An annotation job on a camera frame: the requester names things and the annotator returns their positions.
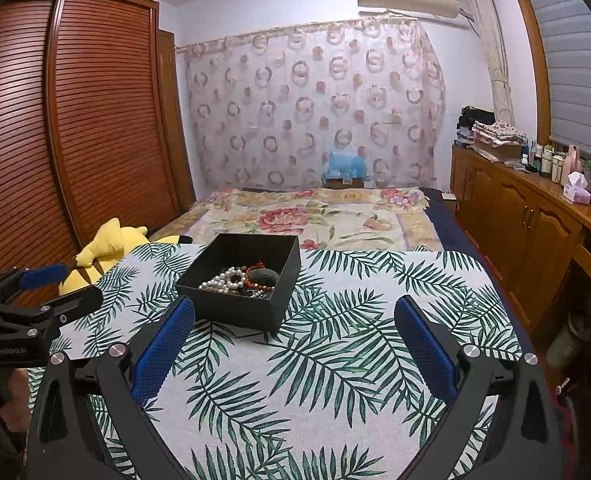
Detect black jewelry box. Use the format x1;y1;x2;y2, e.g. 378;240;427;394
176;232;302;334

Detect pink tissue box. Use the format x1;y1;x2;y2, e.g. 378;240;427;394
562;171;591;205

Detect green leaf print cloth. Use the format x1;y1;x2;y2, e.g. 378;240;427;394
28;242;525;480

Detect flat cardboard box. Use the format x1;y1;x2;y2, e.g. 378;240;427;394
474;141;524;162

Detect person's left hand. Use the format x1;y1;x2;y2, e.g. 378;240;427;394
0;369;32;434

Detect dark folded clothes stack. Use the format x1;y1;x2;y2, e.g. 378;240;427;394
455;106;497;147

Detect white pearl necklace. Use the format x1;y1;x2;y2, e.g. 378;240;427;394
198;266;249;294

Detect dark grey cushion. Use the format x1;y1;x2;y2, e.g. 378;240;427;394
248;268;282;289

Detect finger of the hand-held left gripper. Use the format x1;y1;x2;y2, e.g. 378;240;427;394
0;285;104;344
0;264;69;307

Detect grey window blind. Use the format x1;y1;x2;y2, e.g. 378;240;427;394
518;0;591;162

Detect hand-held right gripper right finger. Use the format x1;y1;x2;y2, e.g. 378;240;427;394
394;296;575;480

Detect cream tied curtain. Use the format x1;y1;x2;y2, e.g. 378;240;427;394
457;0;519;127

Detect yellow plush toy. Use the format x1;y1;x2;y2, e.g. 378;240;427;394
58;217;194;297

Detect grey cylindrical container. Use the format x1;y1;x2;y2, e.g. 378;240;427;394
545;310;591;372

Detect wooden slatted wardrobe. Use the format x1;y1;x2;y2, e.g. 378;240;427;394
0;0;197;307

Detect blue plush toy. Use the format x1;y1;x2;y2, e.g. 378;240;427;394
322;148;369;181

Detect circle pattern sheer curtain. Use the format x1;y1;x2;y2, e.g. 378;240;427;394
176;17;446;193

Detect row of bottles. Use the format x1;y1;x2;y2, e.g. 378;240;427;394
522;140;591;186

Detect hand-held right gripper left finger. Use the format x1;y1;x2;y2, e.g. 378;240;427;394
26;297;196;480

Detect wooden cabinet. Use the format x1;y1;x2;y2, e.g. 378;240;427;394
448;145;591;361

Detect floral blanket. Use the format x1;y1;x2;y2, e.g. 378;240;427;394
148;187;445;252

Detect dark blue bed sheet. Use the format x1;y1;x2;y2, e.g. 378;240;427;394
419;187;497;282

